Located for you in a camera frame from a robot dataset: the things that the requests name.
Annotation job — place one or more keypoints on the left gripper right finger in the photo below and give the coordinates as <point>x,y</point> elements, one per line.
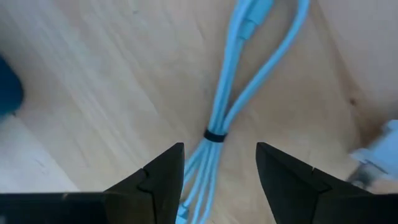
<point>295,193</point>

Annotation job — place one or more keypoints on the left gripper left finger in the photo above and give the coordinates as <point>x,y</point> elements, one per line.
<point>155,189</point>

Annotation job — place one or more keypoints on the teal plastic bin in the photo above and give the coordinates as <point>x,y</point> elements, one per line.
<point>9,90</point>

